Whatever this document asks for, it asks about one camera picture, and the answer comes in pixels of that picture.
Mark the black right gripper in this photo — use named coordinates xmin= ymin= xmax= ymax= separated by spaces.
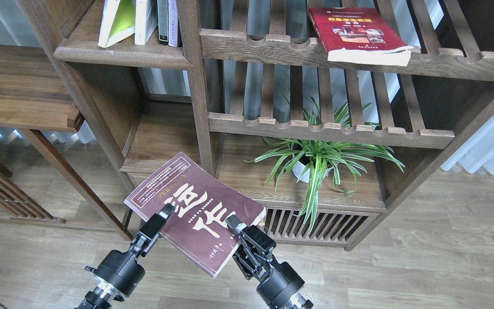
xmin=225 ymin=215 xmax=305 ymax=309

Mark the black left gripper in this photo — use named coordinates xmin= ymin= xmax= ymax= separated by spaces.
xmin=85 ymin=203 xmax=175 ymax=298

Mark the dark brown book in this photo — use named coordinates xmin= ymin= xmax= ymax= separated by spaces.
xmin=125 ymin=152 xmax=266 ymax=277

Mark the yellow green book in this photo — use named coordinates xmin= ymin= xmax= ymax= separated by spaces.
xmin=98 ymin=0 xmax=136 ymax=48

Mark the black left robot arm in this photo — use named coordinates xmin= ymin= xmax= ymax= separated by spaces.
xmin=78 ymin=203 xmax=175 ymax=309

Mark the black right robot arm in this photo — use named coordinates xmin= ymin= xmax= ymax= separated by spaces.
xmin=226 ymin=215 xmax=313 ymax=309

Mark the white plant pot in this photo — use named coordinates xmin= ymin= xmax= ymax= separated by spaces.
xmin=292 ymin=145 xmax=317 ymax=183

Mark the green spider plant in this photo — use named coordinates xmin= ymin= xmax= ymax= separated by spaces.
xmin=242 ymin=91 xmax=406 ymax=236

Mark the dark wooden bookshelf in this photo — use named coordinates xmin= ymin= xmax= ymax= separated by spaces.
xmin=18 ymin=0 xmax=494 ymax=250

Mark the wooden side table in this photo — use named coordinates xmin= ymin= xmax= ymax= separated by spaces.
xmin=0 ymin=45 xmax=132 ymax=240

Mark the white upright book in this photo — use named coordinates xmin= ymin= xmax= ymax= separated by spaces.
xmin=135 ymin=0 xmax=158 ymax=45

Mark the dark green upright book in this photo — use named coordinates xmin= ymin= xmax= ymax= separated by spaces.
xmin=157 ymin=0 xmax=169 ymax=45

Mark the red book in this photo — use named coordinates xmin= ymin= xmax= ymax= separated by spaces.
xmin=308 ymin=6 xmax=412 ymax=67

